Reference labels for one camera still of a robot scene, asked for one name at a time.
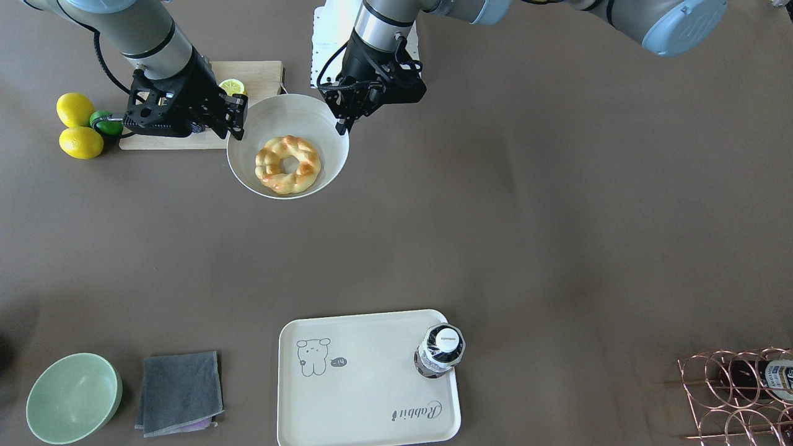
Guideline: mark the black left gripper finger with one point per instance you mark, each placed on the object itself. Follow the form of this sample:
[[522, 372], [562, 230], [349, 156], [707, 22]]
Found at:
[[344, 121]]

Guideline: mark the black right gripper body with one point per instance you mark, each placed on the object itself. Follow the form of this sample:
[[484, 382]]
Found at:
[[199, 82]]

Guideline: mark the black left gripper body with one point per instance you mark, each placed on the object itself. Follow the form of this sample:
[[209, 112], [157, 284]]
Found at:
[[364, 62]]

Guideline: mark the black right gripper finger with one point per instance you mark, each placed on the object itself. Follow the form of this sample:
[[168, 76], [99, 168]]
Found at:
[[230, 115]]

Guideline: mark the white shallow bowl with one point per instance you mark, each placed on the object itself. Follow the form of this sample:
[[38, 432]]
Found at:
[[298, 115]]

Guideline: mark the braided glazed donut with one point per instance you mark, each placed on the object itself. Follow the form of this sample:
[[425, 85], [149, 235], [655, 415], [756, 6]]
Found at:
[[268, 165]]

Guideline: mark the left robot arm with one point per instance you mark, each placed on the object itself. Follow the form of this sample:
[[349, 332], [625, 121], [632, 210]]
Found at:
[[664, 28]]

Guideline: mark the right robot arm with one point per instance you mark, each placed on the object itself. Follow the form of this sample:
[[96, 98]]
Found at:
[[142, 31]]

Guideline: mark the cream rabbit tray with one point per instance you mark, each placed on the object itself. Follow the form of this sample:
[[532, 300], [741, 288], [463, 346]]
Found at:
[[351, 380]]

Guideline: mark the half lemon slice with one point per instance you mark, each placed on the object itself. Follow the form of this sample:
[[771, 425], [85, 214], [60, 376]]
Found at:
[[233, 86]]

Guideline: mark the wooden cutting board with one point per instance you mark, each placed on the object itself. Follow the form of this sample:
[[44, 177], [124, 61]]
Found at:
[[262, 79]]

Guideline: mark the green lime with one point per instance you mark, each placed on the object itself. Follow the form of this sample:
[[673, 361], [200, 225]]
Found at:
[[105, 127]]

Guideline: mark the upper yellow lemon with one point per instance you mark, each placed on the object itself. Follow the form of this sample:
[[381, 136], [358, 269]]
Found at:
[[74, 110]]

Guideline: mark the yellow lemon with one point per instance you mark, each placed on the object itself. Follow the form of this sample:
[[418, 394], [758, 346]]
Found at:
[[81, 143], [74, 110]]

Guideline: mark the lower yellow lemon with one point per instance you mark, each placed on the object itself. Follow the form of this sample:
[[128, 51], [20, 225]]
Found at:
[[81, 143]]

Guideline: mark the clear bottle white cap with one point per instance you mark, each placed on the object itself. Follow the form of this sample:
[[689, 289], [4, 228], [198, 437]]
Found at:
[[440, 351]]

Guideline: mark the grey folded cloth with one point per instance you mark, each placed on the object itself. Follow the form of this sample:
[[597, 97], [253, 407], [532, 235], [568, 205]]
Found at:
[[179, 393]]

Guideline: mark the green bowl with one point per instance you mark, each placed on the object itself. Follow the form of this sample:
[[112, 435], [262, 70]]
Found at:
[[72, 398]]

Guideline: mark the dark wine bottle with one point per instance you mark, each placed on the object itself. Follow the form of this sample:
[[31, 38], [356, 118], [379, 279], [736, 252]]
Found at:
[[756, 380]]

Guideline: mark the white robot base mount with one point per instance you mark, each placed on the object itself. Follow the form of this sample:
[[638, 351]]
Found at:
[[332, 26]]

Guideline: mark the copper wire wine rack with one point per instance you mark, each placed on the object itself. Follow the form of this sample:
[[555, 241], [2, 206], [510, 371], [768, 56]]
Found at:
[[726, 420]]

